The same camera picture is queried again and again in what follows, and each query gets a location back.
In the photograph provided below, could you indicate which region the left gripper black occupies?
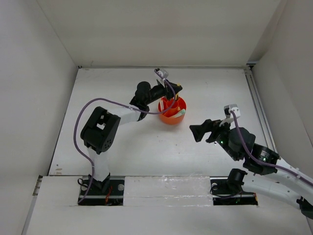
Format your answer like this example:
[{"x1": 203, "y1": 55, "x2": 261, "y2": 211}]
[{"x1": 145, "y1": 79, "x2": 181, "y2": 105}]

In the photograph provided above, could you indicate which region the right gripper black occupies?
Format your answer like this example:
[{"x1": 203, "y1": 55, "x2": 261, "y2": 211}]
[{"x1": 189, "y1": 117, "x2": 239, "y2": 161}]

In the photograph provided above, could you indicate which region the pale green white highlighter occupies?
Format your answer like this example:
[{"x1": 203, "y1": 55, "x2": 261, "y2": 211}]
[{"x1": 177, "y1": 109, "x2": 186, "y2": 117}]

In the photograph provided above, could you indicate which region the gold black pen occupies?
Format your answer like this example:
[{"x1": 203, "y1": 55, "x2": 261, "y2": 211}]
[{"x1": 174, "y1": 84, "x2": 182, "y2": 101}]

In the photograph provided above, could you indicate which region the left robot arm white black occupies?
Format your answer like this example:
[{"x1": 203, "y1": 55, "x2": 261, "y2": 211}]
[{"x1": 79, "y1": 80, "x2": 182, "y2": 194}]

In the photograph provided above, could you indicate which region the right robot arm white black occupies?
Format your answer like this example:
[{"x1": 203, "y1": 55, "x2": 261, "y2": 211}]
[{"x1": 189, "y1": 118, "x2": 313, "y2": 219}]

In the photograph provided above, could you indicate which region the orange round divided container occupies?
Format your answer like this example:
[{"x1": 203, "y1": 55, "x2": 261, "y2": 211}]
[{"x1": 158, "y1": 97, "x2": 186, "y2": 125}]

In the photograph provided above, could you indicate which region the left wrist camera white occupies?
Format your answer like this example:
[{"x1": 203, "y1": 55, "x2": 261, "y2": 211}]
[{"x1": 154, "y1": 68, "x2": 169, "y2": 80}]

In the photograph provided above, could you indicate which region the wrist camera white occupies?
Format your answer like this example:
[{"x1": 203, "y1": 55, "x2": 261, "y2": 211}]
[
  {"x1": 154, "y1": 68, "x2": 169, "y2": 80},
  {"x1": 224, "y1": 104, "x2": 241, "y2": 118}
]

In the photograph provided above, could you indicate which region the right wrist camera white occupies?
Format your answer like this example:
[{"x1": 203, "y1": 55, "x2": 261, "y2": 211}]
[{"x1": 224, "y1": 104, "x2": 241, "y2": 118}]

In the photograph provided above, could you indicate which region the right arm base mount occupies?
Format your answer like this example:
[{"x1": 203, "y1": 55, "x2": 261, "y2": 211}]
[{"x1": 210, "y1": 168, "x2": 258, "y2": 206}]

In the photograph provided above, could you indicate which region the aluminium rail right side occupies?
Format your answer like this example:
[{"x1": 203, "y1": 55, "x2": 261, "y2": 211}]
[{"x1": 244, "y1": 64, "x2": 270, "y2": 140}]

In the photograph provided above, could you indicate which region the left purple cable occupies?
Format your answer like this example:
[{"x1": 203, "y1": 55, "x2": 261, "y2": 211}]
[{"x1": 73, "y1": 69, "x2": 177, "y2": 204}]

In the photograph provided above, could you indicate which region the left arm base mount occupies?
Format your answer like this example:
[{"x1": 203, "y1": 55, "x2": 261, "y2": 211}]
[{"x1": 77, "y1": 176, "x2": 125, "y2": 206}]

